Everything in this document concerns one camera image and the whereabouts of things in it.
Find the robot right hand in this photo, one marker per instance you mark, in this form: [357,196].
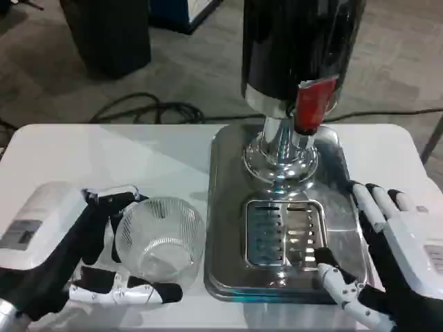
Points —
[398,276]

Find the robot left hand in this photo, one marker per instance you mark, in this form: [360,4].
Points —
[52,256]

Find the clear ribbed glass cup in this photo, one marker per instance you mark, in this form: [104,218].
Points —
[162,238]

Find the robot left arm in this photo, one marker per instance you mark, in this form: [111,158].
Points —
[6,314]

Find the dark furniture leg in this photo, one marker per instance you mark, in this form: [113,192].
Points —
[434,138]

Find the steel drip tray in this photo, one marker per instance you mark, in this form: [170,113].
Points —
[225,207]

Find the red taped tap lever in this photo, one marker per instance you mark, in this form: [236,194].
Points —
[313,103]

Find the black bin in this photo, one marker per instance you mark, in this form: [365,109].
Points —
[110,38]

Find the black and chrome drink dispenser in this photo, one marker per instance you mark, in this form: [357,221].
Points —
[277,52]

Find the blue and white box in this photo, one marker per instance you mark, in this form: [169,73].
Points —
[180,14]

